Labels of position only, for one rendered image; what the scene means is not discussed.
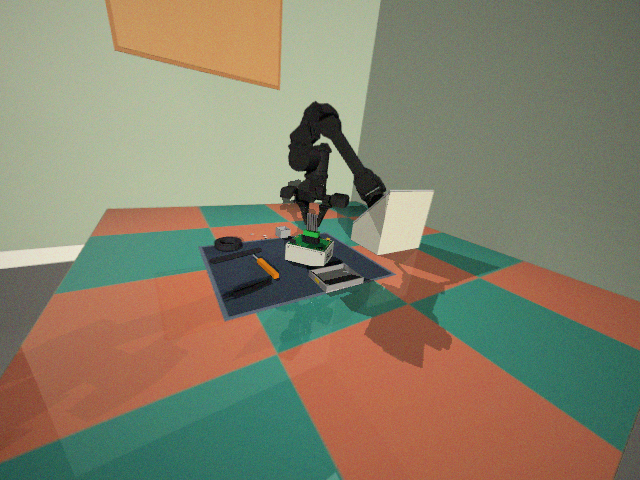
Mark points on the green circuit board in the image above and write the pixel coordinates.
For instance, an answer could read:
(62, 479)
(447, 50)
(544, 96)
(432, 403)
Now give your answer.
(323, 243)

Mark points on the green power plug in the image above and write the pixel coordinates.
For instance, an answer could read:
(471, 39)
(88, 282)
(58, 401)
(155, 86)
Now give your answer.
(311, 226)

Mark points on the dark blue work mat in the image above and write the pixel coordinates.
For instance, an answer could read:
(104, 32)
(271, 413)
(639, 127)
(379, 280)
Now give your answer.
(293, 284)

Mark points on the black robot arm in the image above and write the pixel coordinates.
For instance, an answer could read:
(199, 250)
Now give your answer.
(322, 119)

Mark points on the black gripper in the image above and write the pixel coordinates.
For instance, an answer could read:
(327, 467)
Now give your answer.
(335, 200)

